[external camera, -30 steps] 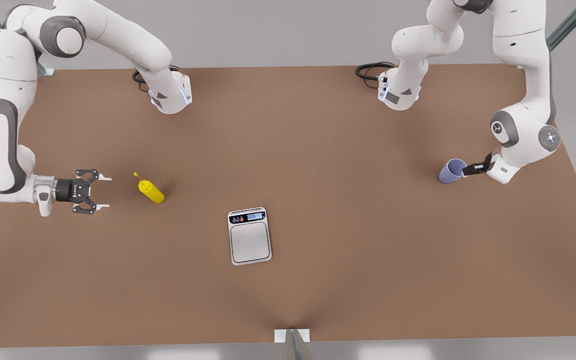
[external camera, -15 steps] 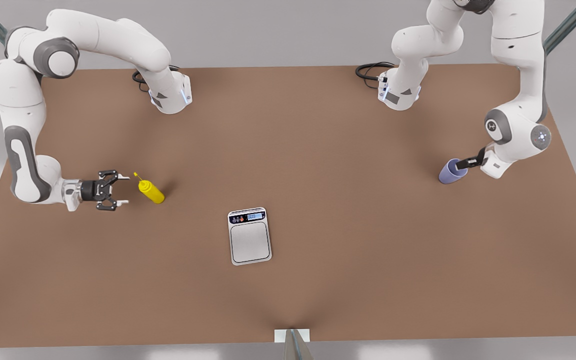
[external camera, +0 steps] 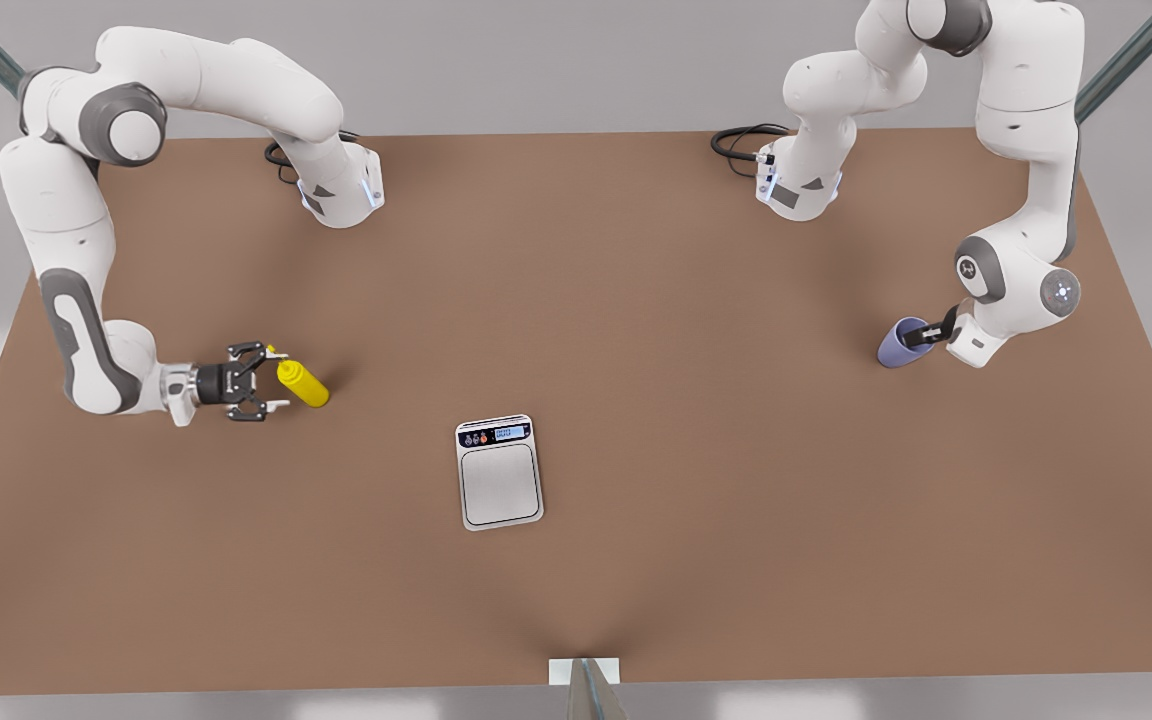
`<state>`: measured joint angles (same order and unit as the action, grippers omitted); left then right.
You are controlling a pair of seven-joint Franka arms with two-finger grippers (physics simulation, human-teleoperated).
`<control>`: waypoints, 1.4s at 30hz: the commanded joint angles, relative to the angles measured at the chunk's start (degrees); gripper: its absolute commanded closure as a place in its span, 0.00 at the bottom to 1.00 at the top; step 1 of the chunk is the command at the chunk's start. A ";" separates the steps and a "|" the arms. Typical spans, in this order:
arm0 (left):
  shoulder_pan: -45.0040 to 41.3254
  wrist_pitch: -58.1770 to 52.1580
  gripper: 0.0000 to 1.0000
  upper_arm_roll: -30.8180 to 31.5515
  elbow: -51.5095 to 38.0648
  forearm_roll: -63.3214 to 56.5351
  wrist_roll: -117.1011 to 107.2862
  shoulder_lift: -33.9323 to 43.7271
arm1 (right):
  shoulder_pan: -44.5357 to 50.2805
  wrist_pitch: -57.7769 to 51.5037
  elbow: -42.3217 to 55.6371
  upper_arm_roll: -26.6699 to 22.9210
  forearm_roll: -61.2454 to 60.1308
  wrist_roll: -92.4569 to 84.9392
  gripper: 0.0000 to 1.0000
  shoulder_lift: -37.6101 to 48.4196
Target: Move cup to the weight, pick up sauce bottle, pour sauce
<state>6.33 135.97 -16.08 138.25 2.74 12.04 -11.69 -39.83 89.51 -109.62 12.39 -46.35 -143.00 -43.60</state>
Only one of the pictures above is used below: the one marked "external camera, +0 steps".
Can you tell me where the purple cup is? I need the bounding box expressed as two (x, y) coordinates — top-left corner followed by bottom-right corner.
(877, 317), (930, 370)

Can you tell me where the yellow sauce bottle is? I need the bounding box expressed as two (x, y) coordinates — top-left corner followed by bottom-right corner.
(269, 346), (331, 408)

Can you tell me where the silver kitchen scale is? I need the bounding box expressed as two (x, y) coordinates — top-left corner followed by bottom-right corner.
(455, 414), (545, 532)

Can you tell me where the black cable loop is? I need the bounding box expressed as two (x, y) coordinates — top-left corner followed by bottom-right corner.
(710, 124), (793, 179)
(264, 130), (361, 186)

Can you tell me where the silver frame post with foot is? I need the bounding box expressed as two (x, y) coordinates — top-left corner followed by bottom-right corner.
(548, 657), (628, 720)

